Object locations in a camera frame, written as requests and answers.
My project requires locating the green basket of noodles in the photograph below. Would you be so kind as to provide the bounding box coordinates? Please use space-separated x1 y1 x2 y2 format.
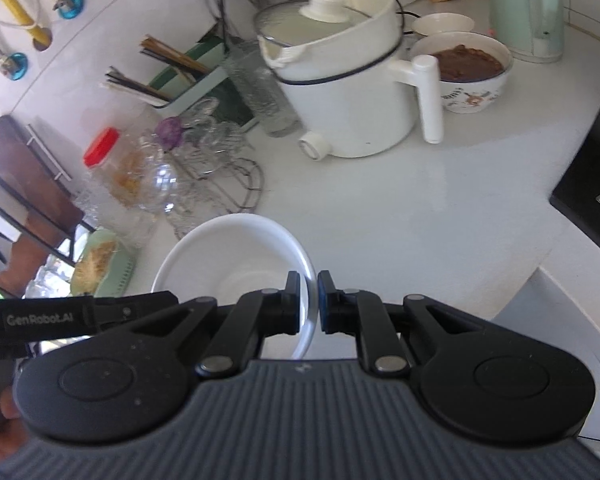
69 229 137 298

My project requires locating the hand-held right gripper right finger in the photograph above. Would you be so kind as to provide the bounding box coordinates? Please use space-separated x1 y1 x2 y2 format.
318 270 489 379

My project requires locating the bundle of dark chopsticks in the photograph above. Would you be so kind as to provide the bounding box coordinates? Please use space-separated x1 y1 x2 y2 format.
139 35 212 76

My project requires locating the green chopstick holder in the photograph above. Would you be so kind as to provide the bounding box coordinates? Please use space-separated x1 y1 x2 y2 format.
147 40 253 133

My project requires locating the bundle of light chopsticks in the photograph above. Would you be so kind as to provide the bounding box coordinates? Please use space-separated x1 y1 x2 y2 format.
104 65 167 107

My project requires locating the brown wooden cutting board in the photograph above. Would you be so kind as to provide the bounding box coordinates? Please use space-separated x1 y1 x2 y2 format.
0 114 85 297

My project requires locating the black metal dish rack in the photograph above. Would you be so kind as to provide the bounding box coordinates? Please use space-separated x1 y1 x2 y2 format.
0 162 88 271

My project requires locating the red lid plastic jar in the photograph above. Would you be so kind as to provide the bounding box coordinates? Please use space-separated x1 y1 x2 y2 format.
82 127 182 243

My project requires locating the white pot lid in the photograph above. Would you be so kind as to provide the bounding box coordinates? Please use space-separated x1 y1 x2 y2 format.
255 0 377 52

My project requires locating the small white bowl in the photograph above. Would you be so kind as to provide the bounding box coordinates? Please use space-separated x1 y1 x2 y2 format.
411 12 477 39

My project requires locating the metal cutting board handle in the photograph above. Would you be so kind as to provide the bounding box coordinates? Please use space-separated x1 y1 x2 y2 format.
26 123 72 182

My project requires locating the wire cup rack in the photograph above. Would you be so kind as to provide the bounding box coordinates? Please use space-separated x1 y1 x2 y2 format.
172 152 267 216

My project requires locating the white ceramic bowl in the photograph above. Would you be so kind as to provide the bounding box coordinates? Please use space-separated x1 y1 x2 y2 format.
151 213 318 361

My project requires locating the wire rack of glass cups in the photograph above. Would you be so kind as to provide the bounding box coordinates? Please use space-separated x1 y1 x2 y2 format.
150 99 261 240

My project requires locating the person's left hand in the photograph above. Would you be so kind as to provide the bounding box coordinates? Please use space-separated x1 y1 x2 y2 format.
0 389 32 467

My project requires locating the black induction cooker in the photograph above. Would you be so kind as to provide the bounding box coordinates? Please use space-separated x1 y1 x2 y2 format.
549 94 600 237

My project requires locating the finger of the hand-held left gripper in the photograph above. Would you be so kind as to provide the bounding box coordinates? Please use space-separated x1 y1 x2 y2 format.
92 290 180 334

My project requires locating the white electric cooking pot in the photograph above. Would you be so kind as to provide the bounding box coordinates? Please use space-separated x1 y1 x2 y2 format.
254 0 446 160

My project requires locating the pale green electric kettle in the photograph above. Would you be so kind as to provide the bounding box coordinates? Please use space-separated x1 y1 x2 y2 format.
487 0 567 64

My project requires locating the purple glass ornament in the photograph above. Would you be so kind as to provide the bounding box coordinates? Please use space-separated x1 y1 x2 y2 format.
157 117 184 149

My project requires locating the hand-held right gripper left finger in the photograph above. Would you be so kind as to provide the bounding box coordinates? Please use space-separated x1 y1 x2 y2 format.
125 271 302 380

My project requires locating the row of clear drinking glasses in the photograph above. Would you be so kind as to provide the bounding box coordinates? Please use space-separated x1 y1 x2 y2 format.
22 252 78 301

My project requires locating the blue wall pipe fitting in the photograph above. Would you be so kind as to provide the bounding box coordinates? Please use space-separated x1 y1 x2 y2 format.
54 0 84 23
0 52 30 82

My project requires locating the bowl of brown food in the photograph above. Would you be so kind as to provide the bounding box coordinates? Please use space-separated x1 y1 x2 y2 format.
408 32 516 115

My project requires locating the glass mug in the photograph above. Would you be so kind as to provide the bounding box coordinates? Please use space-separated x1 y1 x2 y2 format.
222 39 302 138

